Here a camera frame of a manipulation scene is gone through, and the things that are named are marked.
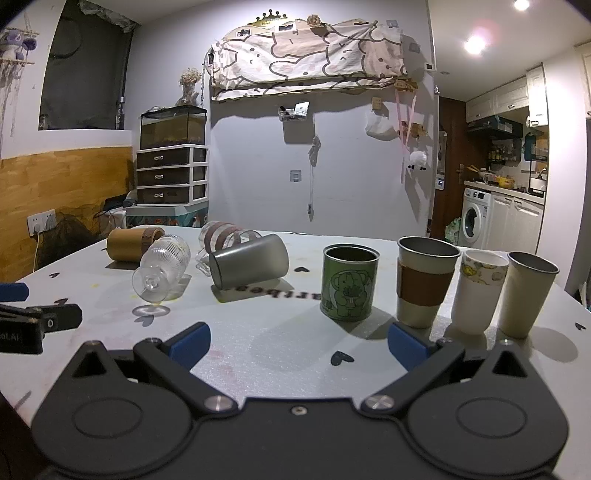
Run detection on white printed paper cup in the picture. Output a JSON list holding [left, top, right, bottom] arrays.
[[451, 250, 509, 336]]

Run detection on grey metal cup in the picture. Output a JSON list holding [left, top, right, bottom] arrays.
[[209, 233, 290, 290]]

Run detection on black range hood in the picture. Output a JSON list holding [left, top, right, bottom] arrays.
[[465, 116, 525, 140]]

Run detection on white lower kitchen cabinets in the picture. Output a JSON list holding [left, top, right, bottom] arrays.
[[487, 190, 546, 264]]

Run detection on white wall socket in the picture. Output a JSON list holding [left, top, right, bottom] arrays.
[[27, 209, 57, 234]]

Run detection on clear ribbed glass goblet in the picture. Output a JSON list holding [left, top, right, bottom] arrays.
[[132, 234, 191, 306]]

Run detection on white upper kitchen cabinets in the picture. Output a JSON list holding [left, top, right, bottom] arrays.
[[464, 62, 550, 127]]

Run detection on cream cup grey inside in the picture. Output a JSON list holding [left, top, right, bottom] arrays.
[[497, 251, 561, 339]]

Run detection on dark window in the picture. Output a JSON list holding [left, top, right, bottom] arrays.
[[39, 0, 140, 131]]

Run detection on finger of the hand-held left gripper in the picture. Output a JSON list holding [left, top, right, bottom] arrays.
[[0, 283, 30, 302]]

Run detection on white kitchen cabinets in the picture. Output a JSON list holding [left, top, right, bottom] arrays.
[[464, 62, 550, 127], [487, 190, 546, 264]]

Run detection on clear glass brown striped cup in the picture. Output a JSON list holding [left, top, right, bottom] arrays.
[[196, 221, 265, 274]]

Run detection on teal printed low cabinet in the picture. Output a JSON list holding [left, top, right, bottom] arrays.
[[125, 202, 209, 230]]

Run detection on white washing machine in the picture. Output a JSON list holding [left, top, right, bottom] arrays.
[[461, 187, 493, 246]]

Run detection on glass fish tank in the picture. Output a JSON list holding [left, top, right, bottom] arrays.
[[139, 104, 208, 150]]

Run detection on gold crown decoration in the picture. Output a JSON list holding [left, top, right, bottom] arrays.
[[247, 10, 288, 29]]

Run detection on grey cup with brown sleeve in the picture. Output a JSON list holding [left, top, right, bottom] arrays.
[[396, 236, 462, 329]]

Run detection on white dark drawer unit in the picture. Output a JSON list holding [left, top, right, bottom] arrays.
[[136, 144, 210, 205]]

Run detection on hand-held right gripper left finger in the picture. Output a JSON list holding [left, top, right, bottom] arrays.
[[69, 322, 235, 414]]

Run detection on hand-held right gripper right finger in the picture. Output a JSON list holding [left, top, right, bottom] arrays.
[[359, 322, 532, 415]]

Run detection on small clear wall shelf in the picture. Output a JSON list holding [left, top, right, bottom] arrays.
[[277, 102, 310, 123]]

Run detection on white hanging cloth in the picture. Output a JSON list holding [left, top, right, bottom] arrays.
[[366, 113, 399, 138]]

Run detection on green elephant print cup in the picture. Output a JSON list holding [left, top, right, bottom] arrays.
[[322, 244, 380, 320]]

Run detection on green plastic bag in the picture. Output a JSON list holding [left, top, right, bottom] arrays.
[[444, 216, 464, 246]]

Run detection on printed blanket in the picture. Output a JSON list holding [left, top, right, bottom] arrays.
[[209, 18, 410, 101]]

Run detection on dried flower bouquet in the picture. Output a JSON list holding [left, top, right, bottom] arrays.
[[175, 67, 204, 108]]

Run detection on purple plush toy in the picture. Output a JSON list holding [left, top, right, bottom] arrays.
[[0, 28, 38, 62]]

